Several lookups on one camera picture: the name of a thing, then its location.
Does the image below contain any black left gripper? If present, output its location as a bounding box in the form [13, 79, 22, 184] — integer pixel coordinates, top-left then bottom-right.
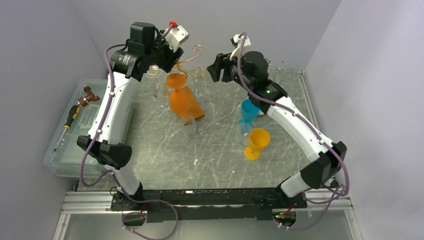
[145, 30, 184, 73]

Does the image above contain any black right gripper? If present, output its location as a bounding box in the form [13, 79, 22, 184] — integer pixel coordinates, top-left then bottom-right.
[206, 48, 253, 92]

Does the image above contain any gold wire glass rack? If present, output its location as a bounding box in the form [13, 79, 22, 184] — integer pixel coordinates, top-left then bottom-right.
[145, 44, 207, 121]

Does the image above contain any orange plastic goblet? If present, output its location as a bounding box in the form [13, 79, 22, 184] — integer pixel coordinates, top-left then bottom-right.
[165, 73, 189, 115]

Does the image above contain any clear wine glass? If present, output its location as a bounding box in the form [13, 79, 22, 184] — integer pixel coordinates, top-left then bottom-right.
[145, 65, 169, 108]

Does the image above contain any yellow plastic goblet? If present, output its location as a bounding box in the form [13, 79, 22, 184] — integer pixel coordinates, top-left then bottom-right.
[244, 128, 271, 161]

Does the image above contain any clear plastic storage box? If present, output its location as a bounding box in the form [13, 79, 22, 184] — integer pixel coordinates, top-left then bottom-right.
[43, 78, 135, 179]

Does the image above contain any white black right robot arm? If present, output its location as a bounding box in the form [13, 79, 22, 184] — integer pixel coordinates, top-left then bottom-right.
[207, 51, 347, 208]

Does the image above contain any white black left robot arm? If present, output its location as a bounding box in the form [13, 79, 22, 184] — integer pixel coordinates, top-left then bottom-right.
[77, 22, 189, 210]

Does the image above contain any clear pink tinted glass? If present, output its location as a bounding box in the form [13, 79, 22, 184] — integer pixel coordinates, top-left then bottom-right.
[213, 88, 228, 125]

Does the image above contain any clear small glass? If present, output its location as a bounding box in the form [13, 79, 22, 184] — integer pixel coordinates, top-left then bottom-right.
[180, 115, 197, 138]

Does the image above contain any clear tall glass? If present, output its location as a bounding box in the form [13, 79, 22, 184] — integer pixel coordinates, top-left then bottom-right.
[235, 122, 253, 146]

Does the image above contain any blue plastic goblet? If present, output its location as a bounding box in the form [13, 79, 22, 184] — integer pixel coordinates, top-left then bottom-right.
[238, 99, 261, 127]

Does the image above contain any brown bronze faucet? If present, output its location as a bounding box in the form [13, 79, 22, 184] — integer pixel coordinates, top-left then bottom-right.
[77, 85, 101, 107]

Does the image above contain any black yellow screwdriver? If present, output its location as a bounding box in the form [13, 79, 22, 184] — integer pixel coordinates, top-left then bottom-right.
[53, 104, 81, 152]

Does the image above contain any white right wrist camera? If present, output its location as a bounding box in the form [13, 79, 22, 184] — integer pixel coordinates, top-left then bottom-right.
[229, 32, 252, 60]

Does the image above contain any chrome wire glass rack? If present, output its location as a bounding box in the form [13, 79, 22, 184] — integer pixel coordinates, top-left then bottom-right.
[264, 57, 284, 73]

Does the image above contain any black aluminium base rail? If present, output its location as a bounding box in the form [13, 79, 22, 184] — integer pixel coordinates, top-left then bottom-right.
[61, 187, 332, 226]

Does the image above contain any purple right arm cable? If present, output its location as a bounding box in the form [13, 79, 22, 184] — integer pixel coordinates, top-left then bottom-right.
[236, 31, 350, 232]

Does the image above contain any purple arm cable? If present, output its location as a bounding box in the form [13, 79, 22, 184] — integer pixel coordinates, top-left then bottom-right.
[78, 23, 180, 240]
[236, 31, 350, 232]

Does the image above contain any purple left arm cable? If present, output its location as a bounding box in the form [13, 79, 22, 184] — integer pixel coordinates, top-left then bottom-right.
[78, 23, 180, 240]

